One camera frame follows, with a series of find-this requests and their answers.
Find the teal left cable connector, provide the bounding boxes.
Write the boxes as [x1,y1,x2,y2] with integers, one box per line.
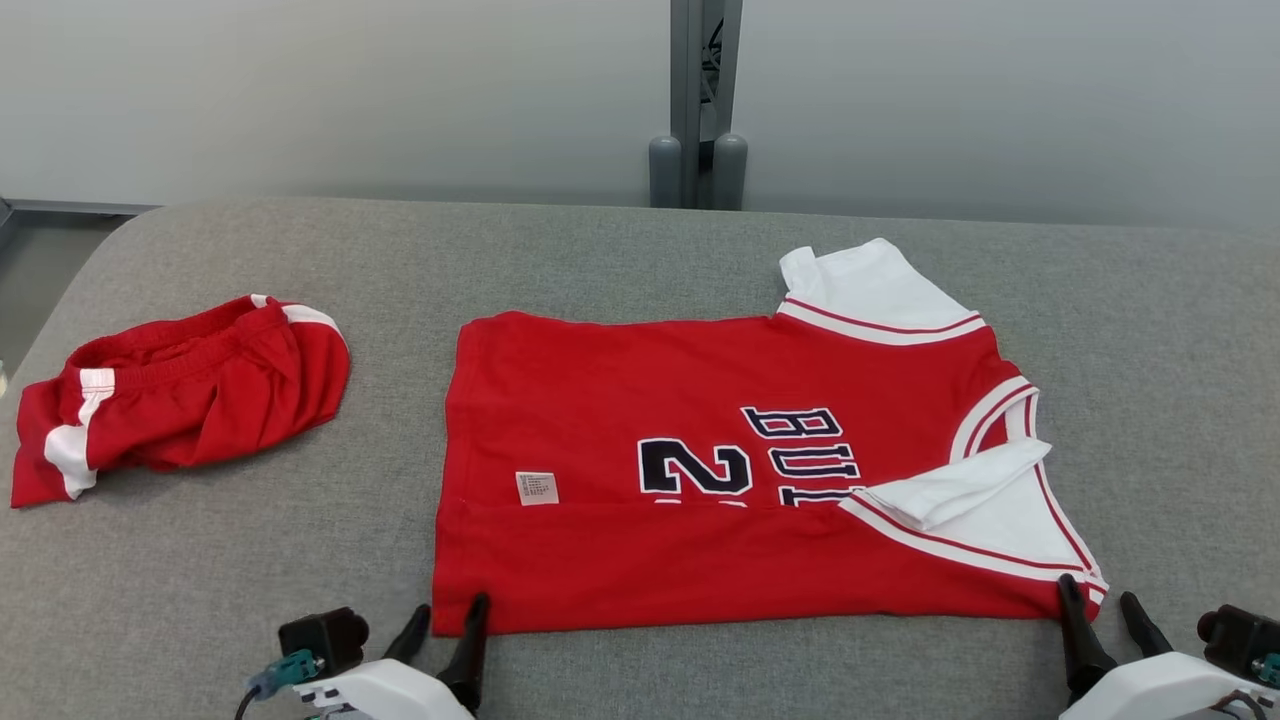
[246,649,322,700]

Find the red basketball jersey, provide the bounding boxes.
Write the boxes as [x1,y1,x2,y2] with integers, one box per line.
[430,237,1109,638]

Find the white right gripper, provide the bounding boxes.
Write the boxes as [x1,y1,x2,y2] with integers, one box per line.
[1056,572,1280,720]

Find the grey metal frame post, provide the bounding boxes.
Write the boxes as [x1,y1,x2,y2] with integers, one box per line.
[648,0,749,210]

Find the grey fabric upholstered surface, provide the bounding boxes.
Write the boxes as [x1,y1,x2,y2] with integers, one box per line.
[0,197,1280,720]

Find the red white-striped shorts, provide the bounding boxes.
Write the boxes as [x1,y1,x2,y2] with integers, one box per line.
[10,293,352,509]

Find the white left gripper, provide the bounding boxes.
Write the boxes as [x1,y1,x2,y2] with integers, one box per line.
[295,591,492,720]

